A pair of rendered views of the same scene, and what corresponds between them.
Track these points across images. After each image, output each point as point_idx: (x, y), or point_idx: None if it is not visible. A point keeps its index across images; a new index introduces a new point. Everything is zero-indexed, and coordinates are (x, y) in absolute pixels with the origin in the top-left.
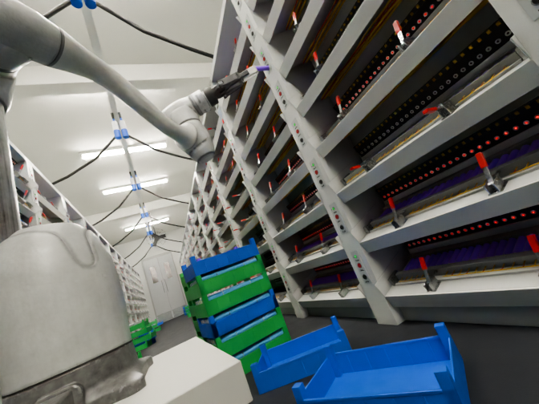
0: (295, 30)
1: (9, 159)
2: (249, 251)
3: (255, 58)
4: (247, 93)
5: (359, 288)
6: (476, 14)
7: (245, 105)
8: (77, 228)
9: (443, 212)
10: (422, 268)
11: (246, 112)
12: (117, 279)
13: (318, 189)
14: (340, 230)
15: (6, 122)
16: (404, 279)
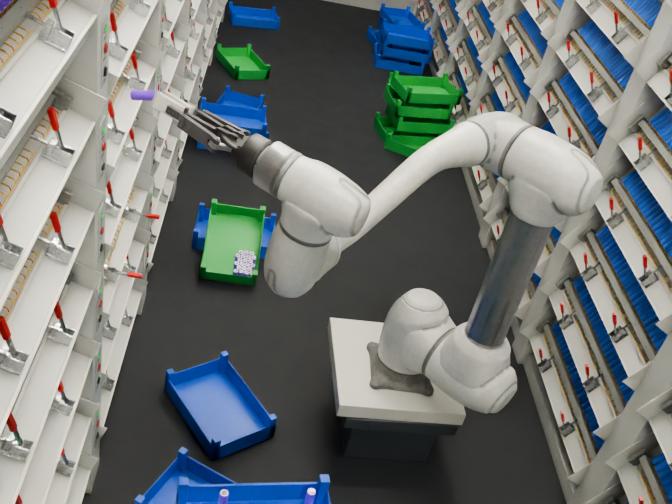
0: (121, 54)
1: (491, 264)
2: (200, 493)
3: (94, 20)
4: (54, 84)
5: (95, 460)
6: None
7: (33, 118)
8: (405, 293)
9: (123, 301)
10: (106, 372)
11: None
12: (384, 323)
13: (93, 336)
14: (96, 388)
15: (508, 229)
16: None
